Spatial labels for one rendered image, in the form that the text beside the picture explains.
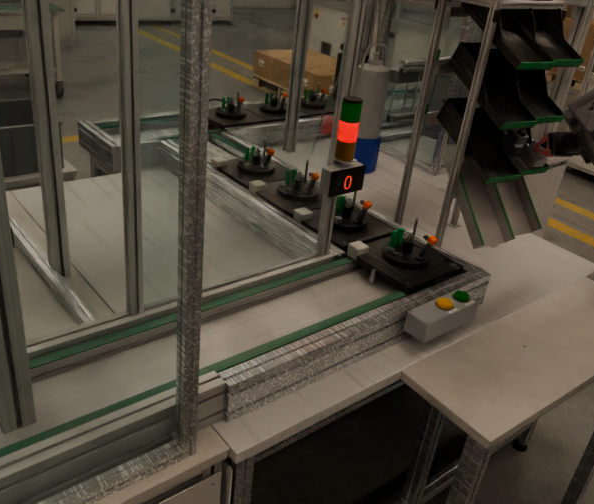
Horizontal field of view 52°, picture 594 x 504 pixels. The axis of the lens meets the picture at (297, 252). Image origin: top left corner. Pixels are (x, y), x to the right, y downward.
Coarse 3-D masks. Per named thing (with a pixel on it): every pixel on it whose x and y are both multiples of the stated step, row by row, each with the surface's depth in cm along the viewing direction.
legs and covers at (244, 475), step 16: (400, 384) 154; (368, 400) 147; (336, 416) 141; (432, 416) 179; (304, 432) 135; (432, 432) 181; (528, 432) 242; (272, 448) 130; (416, 448) 188; (432, 448) 186; (496, 448) 226; (224, 464) 126; (240, 464) 124; (416, 464) 190; (224, 480) 128; (240, 480) 127; (416, 480) 191; (432, 480) 207; (448, 480) 208; (224, 496) 130; (240, 496) 130; (416, 496) 195; (432, 496) 205
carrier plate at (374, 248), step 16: (384, 240) 184; (416, 240) 186; (368, 256) 174; (432, 256) 178; (384, 272) 167; (400, 272) 168; (416, 272) 169; (432, 272) 170; (448, 272) 171; (400, 288) 163; (416, 288) 164
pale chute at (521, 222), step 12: (504, 192) 196; (516, 192) 198; (528, 192) 194; (504, 204) 194; (516, 204) 197; (528, 204) 195; (516, 216) 195; (528, 216) 196; (516, 228) 193; (528, 228) 196; (540, 228) 192
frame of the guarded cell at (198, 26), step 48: (192, 0) 78; (192, 48) 81; (192, 96) 84; (192, 144) 87; (192, 192) 91; (192, 240) 95; (192, 288) 100; (192, 336) 105; (192, 384) 110; (192, 432) 116
